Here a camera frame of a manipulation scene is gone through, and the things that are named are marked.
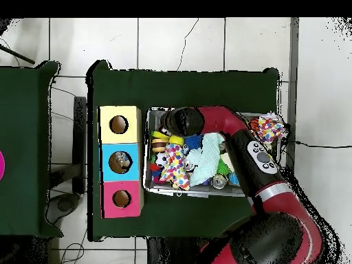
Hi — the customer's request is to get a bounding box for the colourful polka-dot cloth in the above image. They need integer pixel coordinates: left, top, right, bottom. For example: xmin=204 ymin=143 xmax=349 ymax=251
xmin=160 ymin=144 xmax=192 ymax=192

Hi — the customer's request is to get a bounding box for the wooden box with three holes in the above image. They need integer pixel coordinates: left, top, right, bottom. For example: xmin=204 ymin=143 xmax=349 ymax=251
xmin=98 ymin=105 xmax=145 ymax=219

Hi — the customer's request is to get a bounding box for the shallow clear mesh bin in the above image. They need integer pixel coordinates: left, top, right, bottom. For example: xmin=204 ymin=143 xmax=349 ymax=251
xmin=144 ymin=108 xmax=287 ymax=198

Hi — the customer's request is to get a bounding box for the wooden burger toy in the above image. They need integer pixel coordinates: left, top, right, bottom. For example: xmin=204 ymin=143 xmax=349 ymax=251
xmin=151 ymin=131 xmax=171 ymax=155

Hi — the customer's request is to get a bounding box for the small soccer ball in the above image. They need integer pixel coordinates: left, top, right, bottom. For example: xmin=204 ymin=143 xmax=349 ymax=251
xmin=155 ymin=153 xmax=168 ymax=168

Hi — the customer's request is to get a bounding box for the mint green knit cloth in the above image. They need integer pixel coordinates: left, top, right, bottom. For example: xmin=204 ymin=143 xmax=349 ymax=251
xmin=188 ymin=133 xmax=226 ymax=188

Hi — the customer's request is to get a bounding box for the cream cloth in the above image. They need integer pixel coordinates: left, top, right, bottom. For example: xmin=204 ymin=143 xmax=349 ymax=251
xmin=219 ymin=153 xmax=234 ymax=174

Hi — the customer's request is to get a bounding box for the dark green tablecloth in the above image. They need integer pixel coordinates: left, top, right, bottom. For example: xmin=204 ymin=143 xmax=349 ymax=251
xmin=87 ymin=59 xmax=281 ymax=243

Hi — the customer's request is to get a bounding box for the black floor stand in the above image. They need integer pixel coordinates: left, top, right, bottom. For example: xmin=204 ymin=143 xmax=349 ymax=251
xmin=46 ymin=96 xmax=88 ymax=226

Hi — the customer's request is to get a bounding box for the dark green side table cloth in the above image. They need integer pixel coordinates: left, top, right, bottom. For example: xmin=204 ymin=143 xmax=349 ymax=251
xmin=0 ymin=60 xmax=64 ymax=239

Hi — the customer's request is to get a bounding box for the black tripod leg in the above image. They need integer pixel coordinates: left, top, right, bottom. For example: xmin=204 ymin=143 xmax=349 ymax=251
xmin=0 ymin=43 xmax=36 ymax=66

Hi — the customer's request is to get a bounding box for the thin black floor cable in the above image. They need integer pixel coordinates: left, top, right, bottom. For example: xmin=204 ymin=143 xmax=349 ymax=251
xmin=177 ymin=18 xmax=200 ymax=72

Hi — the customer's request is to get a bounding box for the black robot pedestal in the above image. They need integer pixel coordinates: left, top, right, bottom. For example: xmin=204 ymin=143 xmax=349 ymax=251
xmin=147 ymin=236 xmax=212 ymax=264

